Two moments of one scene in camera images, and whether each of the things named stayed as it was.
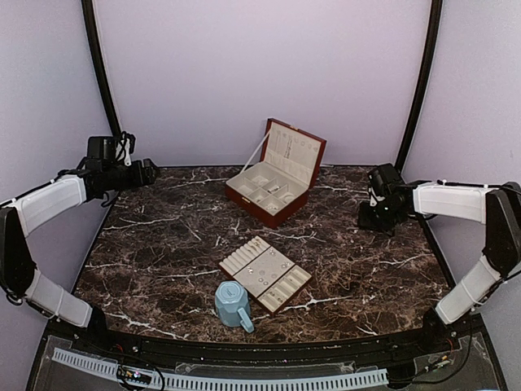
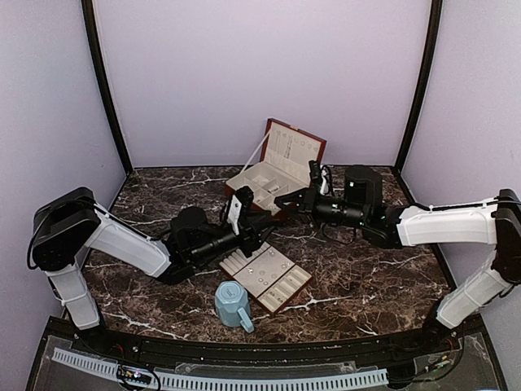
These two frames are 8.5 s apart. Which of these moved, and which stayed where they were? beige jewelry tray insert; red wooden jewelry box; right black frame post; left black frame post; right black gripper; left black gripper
Moved: left black gripper; right black gripper
Stayed: left black frame post; red wooden jewelry box; right black frame post; beige jewelry tray insert
